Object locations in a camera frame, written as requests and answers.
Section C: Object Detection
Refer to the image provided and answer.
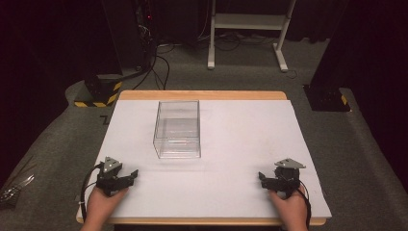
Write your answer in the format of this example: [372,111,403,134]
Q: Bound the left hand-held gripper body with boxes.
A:
[95,156,133,197]

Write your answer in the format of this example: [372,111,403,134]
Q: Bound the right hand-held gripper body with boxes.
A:
[272,158,307,199]

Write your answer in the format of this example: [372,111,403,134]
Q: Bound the person's left hand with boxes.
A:
[85,186,130,223]

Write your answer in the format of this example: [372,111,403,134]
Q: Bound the person's right hand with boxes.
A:
[268,187,310,225]

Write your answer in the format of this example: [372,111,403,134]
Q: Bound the white table sheet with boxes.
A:
[76,99,333,219]

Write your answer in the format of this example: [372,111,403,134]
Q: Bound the clear plastic box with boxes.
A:
[152,99,202,160]

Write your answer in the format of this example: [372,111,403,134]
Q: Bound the black yellow striped stand base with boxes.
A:
[73,74,124,109]

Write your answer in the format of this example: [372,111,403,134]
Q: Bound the metal tripod legs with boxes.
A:
[0,155,37,207]

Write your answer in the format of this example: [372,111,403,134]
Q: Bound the wooden table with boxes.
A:
[76,90,327,227]

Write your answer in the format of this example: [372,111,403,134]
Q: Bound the black equipment rack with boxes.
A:
[134,0,159,70]

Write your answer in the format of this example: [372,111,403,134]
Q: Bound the white metal stand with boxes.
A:
[207,0,297,73]

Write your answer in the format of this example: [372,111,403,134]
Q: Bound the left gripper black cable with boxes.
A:
[80,162,106,223]

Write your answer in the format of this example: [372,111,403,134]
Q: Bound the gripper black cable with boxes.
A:
[80,162,106,223]
[297,179,313,231]

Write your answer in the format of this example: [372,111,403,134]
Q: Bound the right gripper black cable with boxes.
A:
[297,179,313,231]

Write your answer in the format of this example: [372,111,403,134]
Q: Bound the black floor cables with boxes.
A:
[132,43,171,91]

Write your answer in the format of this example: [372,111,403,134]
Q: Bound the cable bundle under stand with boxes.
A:
[195,30,277,52]

